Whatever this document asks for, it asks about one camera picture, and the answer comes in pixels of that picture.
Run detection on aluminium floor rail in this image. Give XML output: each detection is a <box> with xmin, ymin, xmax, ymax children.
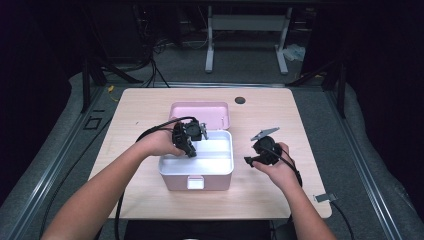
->
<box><xmin>324</xmin><ymin>89</ymin><xmax>405</xmax><ymax>240</ymax></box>
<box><xmin>5</xmin><ymin>85</ymin><xmax>105</xmax><ymax>240</ymax></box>

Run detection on grey metal table bracket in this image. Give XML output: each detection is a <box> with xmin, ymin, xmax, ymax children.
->
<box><xmin>313</xmin><ymin>192</ymin><xmax>338</xmax><ymax>204</ymax></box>

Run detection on bundle of black cables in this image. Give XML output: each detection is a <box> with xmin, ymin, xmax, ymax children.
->
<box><xmin>132</xmin><ymin>6</ymin><xmax>209</xmax><ymax>89</ymax></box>

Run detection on thin black bracket cable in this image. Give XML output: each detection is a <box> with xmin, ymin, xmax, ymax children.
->
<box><xmin>331</xmin><ymin>201</ymin><xmax>355</xmax><ymax>240</ymax></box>

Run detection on black tripod stand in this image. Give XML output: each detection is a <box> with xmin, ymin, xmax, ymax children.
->
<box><xmin>81</xmin><ymin>57</ymin><xmax>145</xmax><ymax>114</ymax></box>
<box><xmin>285</xmin><ymin>59</ymin><xmax>348</xmax><ymax>120</ymax></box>

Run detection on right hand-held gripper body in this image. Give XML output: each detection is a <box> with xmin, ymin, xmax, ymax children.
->
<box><xmin>250</xmin><ymin>127</ymin><xmax>284</xmax><ymax>167</ymax></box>

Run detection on crumpled clear plastic bag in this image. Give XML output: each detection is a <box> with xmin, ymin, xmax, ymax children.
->
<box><xmin>283</xmin><ymin>44</ymin><xmax>306</xmax><ymax>62</ymax></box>

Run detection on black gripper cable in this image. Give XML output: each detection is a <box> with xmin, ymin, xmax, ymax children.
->
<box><xmin>263</xmin><ymin>145</ymin><xmax>304</xmax><ymax>188</ymax></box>
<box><xmin>114</xmin><ymin>115</ymin><xmax>198</xmax><ymax>240</ymax></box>

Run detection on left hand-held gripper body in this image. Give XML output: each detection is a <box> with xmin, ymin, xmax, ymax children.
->
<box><xmin>171</xmin><ymin>120</ymin><xmax>209</xmax><ymax>148</ymax></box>

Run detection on pink storage box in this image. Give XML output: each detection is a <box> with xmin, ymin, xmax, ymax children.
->
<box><xmin>157</xmin><ymin>100</ymin><xmax>234</xmax><ymax>192</ymax></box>

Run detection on grey cloth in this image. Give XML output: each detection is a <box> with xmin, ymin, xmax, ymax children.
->
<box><xmin>343</xmin><ymin>82</ymin><xmax>424</xmax><ymax>240</ymax></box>

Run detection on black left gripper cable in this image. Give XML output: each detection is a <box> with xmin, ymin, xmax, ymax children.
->
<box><xmin>114</xmin><ymin>115</ymin><xmax>198</xmax><ymax>240</ymax></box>

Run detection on person's right hand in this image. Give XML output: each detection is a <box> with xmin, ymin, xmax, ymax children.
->
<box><xmin>252</xmin><ymin>142</ymin><xmax>301</xmax><ymax>194</ymax></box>

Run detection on person's dark trousers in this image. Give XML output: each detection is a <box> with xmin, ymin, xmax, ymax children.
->
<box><xmin>123</xmin><ymin>219</ymin><xmax>276</xmax><ymax>240</ymax></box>

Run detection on grey metal desk frame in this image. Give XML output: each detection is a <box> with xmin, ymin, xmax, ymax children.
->
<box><xmin>204</xmin><ymin>5</ymin><xmax>294</xmax><ymax>75</ymax></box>

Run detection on white tray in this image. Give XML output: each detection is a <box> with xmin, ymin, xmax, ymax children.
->
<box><xmin>159</xmin><ymin>130</ymin><xmax>233</xmax><ymax>175</ymax></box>

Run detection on yellow cable tag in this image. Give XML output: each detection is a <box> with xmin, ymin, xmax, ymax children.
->
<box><xmin>106</xmin><ymin>85</ymin><xmax>120</xmax><ymax>103</ymax></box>

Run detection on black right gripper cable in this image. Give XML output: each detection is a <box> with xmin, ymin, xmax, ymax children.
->
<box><xmin>263</xmin><ymin>145</ymin><xmax>304</xmax><ymax>188</ymax></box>

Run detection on person's left hand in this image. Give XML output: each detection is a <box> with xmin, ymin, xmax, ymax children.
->
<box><xmin>137</xmin><ymin>128</ymin><xmax>186</xmax><ymax>158</ymax></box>

